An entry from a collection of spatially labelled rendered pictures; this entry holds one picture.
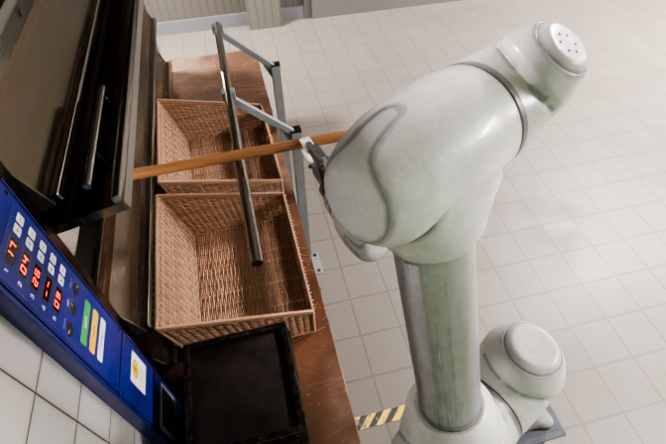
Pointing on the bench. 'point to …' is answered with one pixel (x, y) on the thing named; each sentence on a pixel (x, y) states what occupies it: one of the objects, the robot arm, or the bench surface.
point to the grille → (167, 412)
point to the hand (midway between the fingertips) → (308, 150)
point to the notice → (138, 373)
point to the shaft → (232, 156)
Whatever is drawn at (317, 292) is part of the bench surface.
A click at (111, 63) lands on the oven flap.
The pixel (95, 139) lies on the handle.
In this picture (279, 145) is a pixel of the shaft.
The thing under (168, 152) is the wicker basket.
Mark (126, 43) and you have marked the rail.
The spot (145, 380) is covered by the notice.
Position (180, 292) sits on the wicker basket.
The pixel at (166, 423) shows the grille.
